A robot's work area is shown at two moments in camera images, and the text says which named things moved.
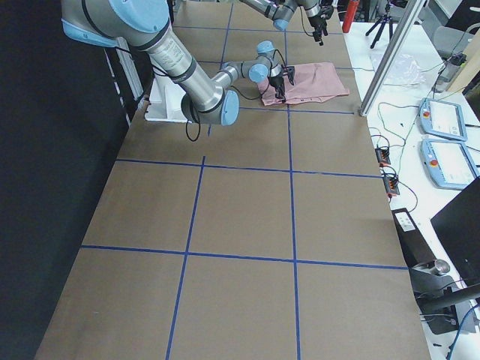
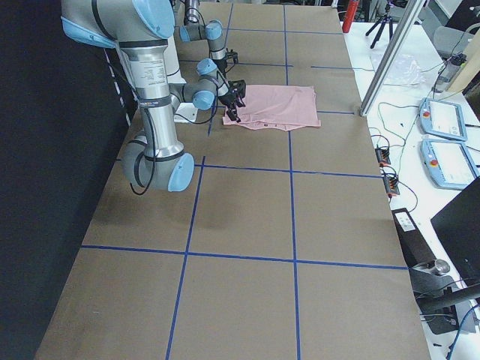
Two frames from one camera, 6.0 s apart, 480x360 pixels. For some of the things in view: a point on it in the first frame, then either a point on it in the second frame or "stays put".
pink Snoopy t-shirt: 313,83 → 280,107
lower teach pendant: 448,164 stays put
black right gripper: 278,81 → 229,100
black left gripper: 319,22 → 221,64
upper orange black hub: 382,155 stays put
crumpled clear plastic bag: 403,71 stays put
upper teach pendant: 442,118 stays put
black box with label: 415,250 stays put
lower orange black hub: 391,185 stays put
